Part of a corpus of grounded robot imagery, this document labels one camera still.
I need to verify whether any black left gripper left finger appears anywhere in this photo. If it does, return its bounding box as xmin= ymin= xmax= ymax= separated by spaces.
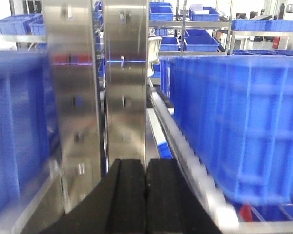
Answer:
xmin=42 ymin=159 xmax=146 ymax=234

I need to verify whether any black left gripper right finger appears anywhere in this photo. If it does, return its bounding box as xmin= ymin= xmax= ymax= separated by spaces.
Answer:
xmin=146 ymin=159 xmax=221 ymax=234

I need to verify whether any blurred blue crate left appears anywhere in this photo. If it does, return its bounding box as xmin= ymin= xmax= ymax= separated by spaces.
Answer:
xmin=0 ymin=51 xmax=59 ymax=213

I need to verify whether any blurred blue crate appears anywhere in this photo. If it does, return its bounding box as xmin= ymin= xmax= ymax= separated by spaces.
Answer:
xmin=163 ymin=55 xmax=293 ymax=205
xmin=0 ymin=51 xmax=59 ymax=213

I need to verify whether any blurred blue crate right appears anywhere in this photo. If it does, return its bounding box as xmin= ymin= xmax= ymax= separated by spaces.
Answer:
xmin=163 ymin=55 xmax=293 ymax=205

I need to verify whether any stainless steel left upright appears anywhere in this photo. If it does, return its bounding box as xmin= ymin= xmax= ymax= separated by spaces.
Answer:
xmin=42 ymin=0 xmax=103 ymax=212

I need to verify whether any stainless steel upright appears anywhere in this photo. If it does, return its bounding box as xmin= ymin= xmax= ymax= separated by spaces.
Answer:
xmin=42 ymin=0 xmax=103 ymax=212
xmin=103 ymin=0 xmax=149 ymax=165

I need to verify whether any stainless steel right upright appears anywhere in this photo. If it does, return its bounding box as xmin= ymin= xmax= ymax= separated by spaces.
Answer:
xmin=103 ymin=0 xmax=149 ymax=165

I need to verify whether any roller conveyor rail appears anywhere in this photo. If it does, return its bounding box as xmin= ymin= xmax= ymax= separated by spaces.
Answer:
xmin=150 ymin=90 xmax=239 ymax=234

